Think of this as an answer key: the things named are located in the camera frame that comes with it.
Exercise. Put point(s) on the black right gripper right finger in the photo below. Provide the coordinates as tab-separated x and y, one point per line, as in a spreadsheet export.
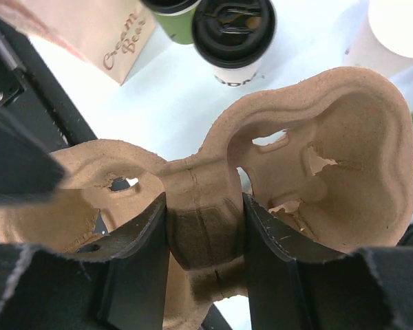
294	282

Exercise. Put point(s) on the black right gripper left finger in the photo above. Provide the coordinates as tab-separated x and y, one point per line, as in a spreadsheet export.
116	282

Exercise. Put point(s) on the printed paper takeout bag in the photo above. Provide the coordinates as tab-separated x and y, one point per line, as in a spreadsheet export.
107	34

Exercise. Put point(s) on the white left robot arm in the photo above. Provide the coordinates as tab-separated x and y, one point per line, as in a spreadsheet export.
37	117

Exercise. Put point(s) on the white paper cup stack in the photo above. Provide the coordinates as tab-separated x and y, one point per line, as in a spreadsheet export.
384	41

